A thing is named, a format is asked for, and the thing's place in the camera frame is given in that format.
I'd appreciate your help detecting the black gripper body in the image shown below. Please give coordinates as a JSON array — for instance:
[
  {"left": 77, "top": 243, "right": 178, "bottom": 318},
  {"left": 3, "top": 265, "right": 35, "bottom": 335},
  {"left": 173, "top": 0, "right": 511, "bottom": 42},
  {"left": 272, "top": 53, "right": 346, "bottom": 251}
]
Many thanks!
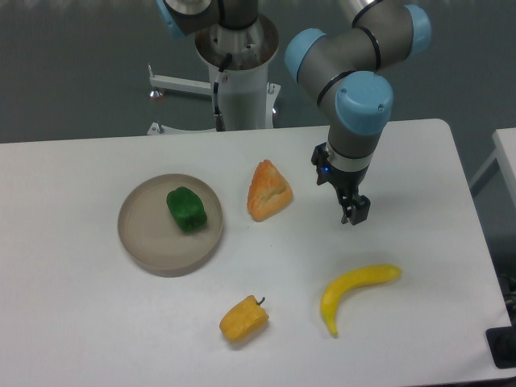
[{"left": 311, "top": 144, "right": 369, "bottom": 210}]

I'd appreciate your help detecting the green toy pepper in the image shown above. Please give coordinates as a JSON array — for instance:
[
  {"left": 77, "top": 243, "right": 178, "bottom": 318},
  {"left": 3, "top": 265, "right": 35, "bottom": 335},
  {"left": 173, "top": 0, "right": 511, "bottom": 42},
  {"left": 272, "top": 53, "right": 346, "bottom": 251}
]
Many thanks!
[{"left": 166, "top": 186, "right": 207, "bottom": 233}]

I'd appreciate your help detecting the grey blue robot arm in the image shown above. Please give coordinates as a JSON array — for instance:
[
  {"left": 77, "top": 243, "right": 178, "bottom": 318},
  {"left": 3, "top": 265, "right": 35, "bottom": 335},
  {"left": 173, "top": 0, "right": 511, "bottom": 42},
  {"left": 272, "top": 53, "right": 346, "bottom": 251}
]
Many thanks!
[{"left": 156, "top": 1, "right": 431, "bottom": 225}]

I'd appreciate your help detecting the yellow toy pepper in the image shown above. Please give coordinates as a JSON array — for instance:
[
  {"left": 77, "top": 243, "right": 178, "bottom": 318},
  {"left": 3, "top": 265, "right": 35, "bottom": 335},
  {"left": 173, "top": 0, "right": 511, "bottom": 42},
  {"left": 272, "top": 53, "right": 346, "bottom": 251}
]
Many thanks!
[{"left": 219, "top": 295, "right": 269, "bottom": 343}]

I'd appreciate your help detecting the beige round plate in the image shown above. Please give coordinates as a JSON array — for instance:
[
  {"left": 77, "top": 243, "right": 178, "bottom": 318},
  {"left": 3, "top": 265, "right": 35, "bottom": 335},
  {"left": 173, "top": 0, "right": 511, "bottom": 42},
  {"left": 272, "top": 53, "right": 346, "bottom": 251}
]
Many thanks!
[{"left": 118, "top": 174, "right": 223, "bottom": 277}]

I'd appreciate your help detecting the yellow toy banana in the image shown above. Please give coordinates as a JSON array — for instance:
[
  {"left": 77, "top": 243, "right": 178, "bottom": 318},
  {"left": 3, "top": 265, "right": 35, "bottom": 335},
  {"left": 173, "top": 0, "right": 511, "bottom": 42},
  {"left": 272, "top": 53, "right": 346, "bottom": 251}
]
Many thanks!
[{"left": 320, "top": 264, "right": 403, "bottom": 338}]

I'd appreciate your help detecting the orange toy bread wedge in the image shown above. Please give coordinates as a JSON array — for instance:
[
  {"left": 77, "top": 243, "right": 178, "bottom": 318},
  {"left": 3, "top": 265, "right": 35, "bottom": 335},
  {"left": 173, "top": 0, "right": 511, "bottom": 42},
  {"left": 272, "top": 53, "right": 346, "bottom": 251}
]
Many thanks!
[{"left": 247, "top": 160, "right": 293, "bottom": 222}]

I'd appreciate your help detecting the white side table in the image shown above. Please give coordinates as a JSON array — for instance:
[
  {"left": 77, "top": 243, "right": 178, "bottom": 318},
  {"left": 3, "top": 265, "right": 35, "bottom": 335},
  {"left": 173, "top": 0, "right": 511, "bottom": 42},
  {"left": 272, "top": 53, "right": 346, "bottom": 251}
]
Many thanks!
[{"left": 468, "top": 127, "right": 516, "bottom": 202}]

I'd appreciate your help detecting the black device at edge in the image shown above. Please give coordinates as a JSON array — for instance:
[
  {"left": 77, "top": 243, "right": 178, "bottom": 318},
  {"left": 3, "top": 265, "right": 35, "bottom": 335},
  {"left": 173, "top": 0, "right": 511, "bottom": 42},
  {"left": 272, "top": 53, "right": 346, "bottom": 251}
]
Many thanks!
[{"left": 485, "top": 326, "right": 516, "bottom": 369}]

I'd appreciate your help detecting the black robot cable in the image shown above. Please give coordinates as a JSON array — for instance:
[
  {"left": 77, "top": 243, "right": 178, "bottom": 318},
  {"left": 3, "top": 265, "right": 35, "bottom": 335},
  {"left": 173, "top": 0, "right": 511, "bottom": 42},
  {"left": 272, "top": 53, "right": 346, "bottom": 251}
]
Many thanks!
[{"left": 212, "top": 52, "right": 233, "bottom": 132}]

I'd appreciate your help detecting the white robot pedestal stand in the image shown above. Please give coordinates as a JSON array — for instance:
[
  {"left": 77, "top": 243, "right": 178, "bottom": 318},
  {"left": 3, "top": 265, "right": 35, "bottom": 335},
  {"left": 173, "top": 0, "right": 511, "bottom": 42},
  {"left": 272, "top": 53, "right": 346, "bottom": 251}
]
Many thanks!
[{"left": 148, "top": 14, "right": 281, "bottom": 131}]

